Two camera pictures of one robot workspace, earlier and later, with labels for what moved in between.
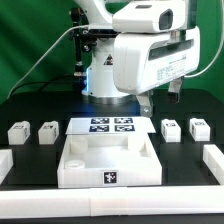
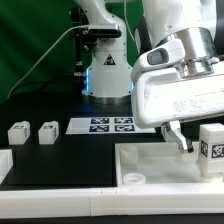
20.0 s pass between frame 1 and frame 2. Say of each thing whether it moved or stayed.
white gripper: moved
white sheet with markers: stayed
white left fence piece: stayed
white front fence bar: stayed
